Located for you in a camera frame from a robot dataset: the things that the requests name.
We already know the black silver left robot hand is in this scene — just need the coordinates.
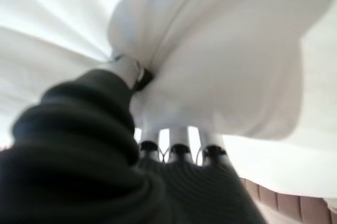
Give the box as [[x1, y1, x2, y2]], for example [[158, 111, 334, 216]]
[[0, 55, 266, 224]]

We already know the brown padded bed frame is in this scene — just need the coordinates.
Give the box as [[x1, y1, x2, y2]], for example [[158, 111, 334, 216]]
[[239, 177, 331, 224]]

